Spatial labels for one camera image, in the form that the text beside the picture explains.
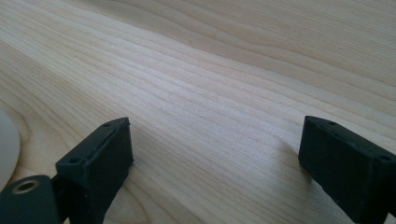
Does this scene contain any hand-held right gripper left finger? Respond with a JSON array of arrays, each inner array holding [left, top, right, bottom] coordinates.
[[50, 117, 135, 224]]

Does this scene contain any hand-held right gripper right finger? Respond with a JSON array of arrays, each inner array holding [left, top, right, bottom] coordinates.
[[298, 115, 396, 224]]

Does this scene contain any white cup with red-labelled lid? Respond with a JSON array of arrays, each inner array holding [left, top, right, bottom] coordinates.
[[0, 111, 21, 191]]

